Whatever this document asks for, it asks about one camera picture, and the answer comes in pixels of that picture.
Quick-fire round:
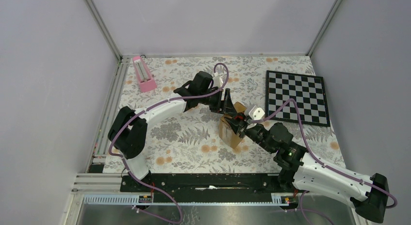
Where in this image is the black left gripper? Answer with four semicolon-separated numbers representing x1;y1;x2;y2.
199;89;235;116

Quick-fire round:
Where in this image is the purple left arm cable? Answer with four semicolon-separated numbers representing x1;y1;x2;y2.
108;63;230;224

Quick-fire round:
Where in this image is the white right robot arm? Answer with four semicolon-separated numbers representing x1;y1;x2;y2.
225;115;388;224

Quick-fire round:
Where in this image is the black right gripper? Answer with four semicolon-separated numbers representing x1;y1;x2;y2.
223;112;275;154

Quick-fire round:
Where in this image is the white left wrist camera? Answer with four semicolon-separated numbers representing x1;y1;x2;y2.
211;73;227;88

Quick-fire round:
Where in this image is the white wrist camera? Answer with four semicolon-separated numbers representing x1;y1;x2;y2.
244;104;265;122
211;73;227;88

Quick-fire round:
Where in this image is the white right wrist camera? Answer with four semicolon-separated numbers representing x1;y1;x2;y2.
244;104;265;122

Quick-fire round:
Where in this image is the pink metronome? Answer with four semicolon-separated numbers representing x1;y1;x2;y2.
132;56;157;93

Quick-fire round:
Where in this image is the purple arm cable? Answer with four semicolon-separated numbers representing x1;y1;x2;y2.
250;98;398;225
108;63;230;224

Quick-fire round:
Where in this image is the red black utility knife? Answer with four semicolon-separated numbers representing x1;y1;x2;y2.
233;112;246;121

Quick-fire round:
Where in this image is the grey slotted cable duct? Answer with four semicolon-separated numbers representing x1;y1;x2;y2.
83;192;293;207

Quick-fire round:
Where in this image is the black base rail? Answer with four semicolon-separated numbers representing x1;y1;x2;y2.
120;173;298;199

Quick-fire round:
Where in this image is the black white checkerboard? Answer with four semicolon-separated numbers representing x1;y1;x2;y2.
265;70;331;127

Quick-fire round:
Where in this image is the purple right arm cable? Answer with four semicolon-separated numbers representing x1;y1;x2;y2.
250;98;398;225

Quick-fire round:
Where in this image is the floral table mat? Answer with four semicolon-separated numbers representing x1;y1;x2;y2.
102;56;346;175

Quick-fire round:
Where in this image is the brown cardboard express box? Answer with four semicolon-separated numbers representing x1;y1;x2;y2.
218;101;249;150

